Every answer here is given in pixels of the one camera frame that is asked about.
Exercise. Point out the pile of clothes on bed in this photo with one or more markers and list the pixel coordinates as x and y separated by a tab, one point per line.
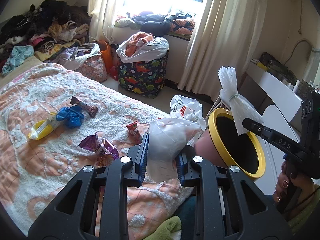
44	27

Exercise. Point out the white wire frame stool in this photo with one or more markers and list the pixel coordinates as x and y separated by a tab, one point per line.
219	103

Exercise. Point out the translucent white plastic bag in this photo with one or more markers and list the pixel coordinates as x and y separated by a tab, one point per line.
167	137

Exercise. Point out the orange white patterned blanket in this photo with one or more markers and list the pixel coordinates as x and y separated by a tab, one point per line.
34	171

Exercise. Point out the cream curtain right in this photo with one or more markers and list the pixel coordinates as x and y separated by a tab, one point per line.
227	35

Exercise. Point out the yellow rimmed trash bin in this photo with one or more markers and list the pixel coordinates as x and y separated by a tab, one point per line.
222	146

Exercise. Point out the person right hand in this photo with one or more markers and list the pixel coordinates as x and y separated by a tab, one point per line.
301	181

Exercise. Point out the floral pink fabric bag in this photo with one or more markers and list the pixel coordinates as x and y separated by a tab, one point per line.
86	59

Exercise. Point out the red snack wrapper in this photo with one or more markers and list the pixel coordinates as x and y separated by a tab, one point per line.
134	134

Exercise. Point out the yellow white snack packet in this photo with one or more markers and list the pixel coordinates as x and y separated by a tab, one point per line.
43	128

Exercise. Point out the light blue garment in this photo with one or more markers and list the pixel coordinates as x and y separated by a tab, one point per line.
17	57

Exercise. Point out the white red plastic bag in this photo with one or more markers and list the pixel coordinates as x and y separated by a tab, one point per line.
188	109

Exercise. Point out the cream curtain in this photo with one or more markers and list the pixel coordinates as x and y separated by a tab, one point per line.
102	13
227	35

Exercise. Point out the white vanity desk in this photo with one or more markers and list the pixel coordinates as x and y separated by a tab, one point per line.
278	105

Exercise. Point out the white plastic straw bundle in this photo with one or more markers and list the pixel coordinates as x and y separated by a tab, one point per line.
239	106

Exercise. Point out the dinosaur print laundry basket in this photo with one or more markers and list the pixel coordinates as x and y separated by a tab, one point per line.
145	78

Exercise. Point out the blue glove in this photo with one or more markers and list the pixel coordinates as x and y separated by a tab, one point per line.
71	116

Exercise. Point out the white garment in basket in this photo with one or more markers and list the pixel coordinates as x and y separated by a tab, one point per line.
142	46

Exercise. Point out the dark bag on desk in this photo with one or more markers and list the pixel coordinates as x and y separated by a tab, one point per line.
278	70

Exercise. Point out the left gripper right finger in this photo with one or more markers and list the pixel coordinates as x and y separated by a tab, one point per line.
228	205

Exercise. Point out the orange bag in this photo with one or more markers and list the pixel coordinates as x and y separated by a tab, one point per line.
106	55

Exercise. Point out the cream curtain left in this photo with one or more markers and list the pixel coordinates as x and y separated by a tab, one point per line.
102	13

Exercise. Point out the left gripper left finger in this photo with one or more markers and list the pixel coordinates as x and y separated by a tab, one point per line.
93	205

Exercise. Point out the green sleeve forearm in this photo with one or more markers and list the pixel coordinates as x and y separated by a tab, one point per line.
299	220

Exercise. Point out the brown chocolate bar wrapper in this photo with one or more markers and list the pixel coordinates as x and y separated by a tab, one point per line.
91	110

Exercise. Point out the purple chip bag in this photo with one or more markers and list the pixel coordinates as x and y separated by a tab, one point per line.
105	151

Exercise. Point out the clothes on window sill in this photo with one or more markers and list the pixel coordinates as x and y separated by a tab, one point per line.
179	24

